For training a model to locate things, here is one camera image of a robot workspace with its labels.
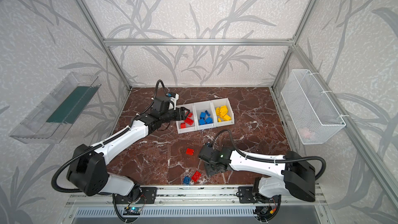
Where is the red eight-stud lego brick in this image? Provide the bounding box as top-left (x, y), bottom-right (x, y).
top-left (184, 117), bottom-right (194, 125)

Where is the red lego brick bottom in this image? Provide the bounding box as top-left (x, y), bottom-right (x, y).
top-left (191, 171), bottom-right (202, 182)

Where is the red lego brick square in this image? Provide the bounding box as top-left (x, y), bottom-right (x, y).
top-left (186, 148), bottom-right (194, 156)

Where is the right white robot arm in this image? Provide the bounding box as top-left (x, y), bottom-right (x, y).
top-left (199, 145), bottom-right (326, 202)

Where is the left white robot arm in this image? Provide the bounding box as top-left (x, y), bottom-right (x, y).
top-left (51, 94), bottom-right (190, 201)

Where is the left white bin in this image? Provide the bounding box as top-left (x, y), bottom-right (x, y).
top-left (176, 103), bottom-right (198, 134)

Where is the white bin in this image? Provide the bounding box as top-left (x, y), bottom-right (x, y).
top-left (210, 98), bottom-right (235, 127)
top-left (193, 101), bottom-right (215, 130)
top-left (176, 103), bottom-right (198, 134)

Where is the middle white bin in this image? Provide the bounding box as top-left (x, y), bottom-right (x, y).
top-left (193, 101), bottom-right (215, 130)

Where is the right white bin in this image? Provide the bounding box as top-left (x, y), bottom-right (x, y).
top-left (210, 98), bottom-right (235, 127)

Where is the blue lego brick bottom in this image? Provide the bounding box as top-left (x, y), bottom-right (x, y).
top-left (182, 176), bottom-right (191, 185)

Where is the pink object in basket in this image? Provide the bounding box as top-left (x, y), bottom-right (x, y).
top-left (298, 128), bottom-right (314, 140)

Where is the green circuit board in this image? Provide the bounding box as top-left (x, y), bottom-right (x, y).
top-left (122, 207), bottom-right (143, 216)

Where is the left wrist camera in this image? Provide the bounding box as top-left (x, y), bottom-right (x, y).
top-left (166, 92), bottom-right (179, 109)

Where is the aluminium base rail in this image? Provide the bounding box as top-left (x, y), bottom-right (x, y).
top-left (63, 184), bottom-right (327, 207)

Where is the white wire mesh basket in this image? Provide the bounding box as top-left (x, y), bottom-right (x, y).
top-left (281, 69), bottom-right (346, 145)

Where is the clear plastic wall tray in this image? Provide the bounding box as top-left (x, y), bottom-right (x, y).
top-left (9, 72), bottom-right (102, 144)

